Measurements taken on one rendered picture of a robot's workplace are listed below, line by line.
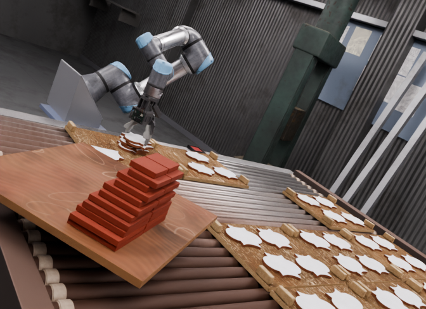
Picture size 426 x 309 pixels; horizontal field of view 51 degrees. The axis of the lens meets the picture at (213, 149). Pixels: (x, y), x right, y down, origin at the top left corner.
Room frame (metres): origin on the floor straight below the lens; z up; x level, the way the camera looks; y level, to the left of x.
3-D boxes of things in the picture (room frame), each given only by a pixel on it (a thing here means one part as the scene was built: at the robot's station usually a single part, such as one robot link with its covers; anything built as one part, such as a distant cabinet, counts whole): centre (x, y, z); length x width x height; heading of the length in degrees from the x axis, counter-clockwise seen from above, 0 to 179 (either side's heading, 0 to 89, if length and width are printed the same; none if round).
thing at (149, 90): (1.81, 0.32, 1.21); 0.08 x 0.08 x 0.05
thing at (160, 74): (1.82, 0.32, 1.29); 0.09 x 0.08 x 0.11; 2
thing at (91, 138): (1.78, 0.34, 0.93); 0.41 x 0.35 x 0.02; 132
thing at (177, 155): (2.06, 0.03, 0.93); 0.41 x 0.35 x 0.02; 133
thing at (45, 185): (1.06, 0.21, 1.03); 0.50 x 0.50 x 0.02; 77
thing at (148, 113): (1.81, 0.33, 1.13); 0.09 x 0.08 x 0.12; 163
